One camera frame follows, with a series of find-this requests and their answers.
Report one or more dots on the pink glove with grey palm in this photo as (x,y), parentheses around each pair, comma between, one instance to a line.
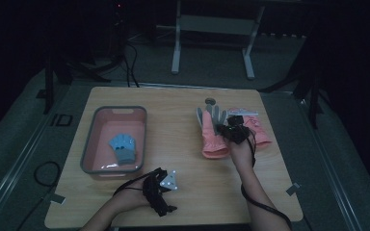
(210,138)

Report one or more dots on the pink glove with bow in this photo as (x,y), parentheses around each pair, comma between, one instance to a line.
(260,131)

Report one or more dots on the pink basin with grey rim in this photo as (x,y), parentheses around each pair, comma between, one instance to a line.
(109,128)

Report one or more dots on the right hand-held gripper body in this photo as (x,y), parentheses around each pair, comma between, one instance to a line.
(237,130)

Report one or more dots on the dark device with red light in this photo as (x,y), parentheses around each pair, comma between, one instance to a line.
(119,29)

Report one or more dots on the white metal stand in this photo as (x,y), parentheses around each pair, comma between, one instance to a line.
(216,24)

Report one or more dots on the white power strip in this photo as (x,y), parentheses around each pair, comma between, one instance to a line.
(284,35)

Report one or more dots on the person's right hand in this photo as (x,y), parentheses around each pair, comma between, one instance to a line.
(243,155)

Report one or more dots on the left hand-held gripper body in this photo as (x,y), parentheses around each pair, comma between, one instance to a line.
(154,192)

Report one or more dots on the black tripod stand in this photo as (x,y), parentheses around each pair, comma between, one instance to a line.
(313,96)
(48,86)

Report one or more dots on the round grey table grommet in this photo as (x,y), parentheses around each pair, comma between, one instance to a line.
(210,100)

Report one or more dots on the person's left hand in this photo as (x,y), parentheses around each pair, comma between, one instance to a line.
(130,195)

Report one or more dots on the grey tape piece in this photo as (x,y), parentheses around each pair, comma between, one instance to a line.
(57,198)
(293,188)

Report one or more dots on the blue knit glove with dots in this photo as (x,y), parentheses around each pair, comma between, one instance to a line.
(119,143)

